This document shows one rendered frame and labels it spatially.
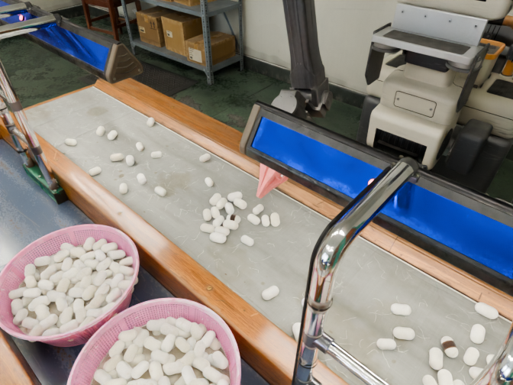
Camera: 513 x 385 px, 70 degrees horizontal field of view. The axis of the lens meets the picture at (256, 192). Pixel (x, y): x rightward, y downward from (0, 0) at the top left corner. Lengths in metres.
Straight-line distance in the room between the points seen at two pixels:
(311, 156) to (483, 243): 0.21
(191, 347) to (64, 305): 0.26
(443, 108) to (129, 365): 1.00
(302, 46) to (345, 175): 0.38
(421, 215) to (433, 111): 0.78
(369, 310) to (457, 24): 0.71
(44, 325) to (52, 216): 0.38
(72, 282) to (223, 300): 0.32
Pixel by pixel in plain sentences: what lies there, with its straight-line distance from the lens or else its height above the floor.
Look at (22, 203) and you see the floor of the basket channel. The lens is 1.19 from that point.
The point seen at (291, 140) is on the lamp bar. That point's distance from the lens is 0.50.
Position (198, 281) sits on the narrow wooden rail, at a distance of 0.73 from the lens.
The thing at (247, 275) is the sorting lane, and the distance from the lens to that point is 0.77.
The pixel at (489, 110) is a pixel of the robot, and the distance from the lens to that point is 1.44.
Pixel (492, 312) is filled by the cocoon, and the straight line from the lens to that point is 0.82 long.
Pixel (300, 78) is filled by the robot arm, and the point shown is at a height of 1.03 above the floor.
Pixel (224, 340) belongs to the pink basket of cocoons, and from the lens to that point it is 0.69.
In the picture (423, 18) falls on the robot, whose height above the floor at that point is 1.08.
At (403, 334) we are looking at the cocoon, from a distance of 0.72.
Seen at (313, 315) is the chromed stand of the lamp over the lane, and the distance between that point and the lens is 0.40.
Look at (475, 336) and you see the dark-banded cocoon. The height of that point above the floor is 0.76.
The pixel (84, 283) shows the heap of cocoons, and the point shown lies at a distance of 0.82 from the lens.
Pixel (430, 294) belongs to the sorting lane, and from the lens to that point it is 0.81.
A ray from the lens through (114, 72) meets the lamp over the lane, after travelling 0.81.
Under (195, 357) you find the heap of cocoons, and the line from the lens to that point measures 0.69.
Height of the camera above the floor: 1.36
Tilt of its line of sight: 41 degrees down
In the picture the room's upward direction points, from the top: straight up
